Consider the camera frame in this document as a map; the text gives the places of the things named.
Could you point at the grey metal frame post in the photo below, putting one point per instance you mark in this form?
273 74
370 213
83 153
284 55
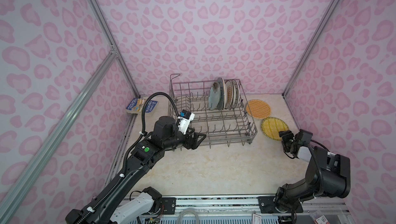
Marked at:
94 4

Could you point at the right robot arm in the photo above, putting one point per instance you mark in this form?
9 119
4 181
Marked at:
327 175

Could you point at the pale green plate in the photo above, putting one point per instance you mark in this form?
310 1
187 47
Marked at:
214 96

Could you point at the grey-blue plate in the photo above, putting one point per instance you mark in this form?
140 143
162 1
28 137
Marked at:
223 96

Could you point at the white plate orange sunburst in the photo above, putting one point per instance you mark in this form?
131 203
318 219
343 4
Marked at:
230 94

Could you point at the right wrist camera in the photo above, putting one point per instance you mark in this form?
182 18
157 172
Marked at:
304 137

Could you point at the colourful book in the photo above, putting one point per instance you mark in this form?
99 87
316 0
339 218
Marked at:
136 106

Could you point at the orange woven round tray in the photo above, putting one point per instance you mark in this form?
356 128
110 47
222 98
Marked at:
258 109

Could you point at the green bamboo woven tray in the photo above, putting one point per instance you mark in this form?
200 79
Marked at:
271 126

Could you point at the cream floral plate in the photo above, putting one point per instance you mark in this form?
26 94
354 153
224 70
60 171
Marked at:
235 94

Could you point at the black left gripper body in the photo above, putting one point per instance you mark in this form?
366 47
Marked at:
187 143

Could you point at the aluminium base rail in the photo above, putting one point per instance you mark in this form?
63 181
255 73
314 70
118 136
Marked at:
150 207

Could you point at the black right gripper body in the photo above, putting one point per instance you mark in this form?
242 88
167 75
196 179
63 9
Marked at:
289 142

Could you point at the grey wire dish rack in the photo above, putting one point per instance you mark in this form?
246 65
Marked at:
221 126

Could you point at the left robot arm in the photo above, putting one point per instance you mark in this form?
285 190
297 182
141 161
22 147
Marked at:
165 136

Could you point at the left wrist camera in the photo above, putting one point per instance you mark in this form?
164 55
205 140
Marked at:
184 120

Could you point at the clear tubing loop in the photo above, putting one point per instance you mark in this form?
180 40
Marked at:
188 212

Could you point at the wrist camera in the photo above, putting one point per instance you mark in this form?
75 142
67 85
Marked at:
304 137
184 120

